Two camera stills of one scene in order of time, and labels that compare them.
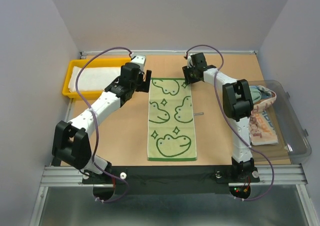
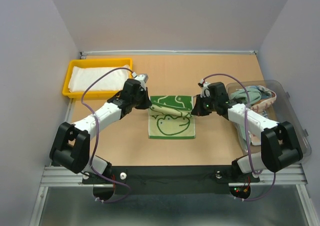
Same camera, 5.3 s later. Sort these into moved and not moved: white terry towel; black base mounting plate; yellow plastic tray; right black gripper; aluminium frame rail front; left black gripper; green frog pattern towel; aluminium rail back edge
Moved: right black gripper; green frog pattern towel; left black gripper
Not moved: aluminium frame rail front; black base mounting plate; yellow plastic tray; aluminium rail back edge; white terry towel
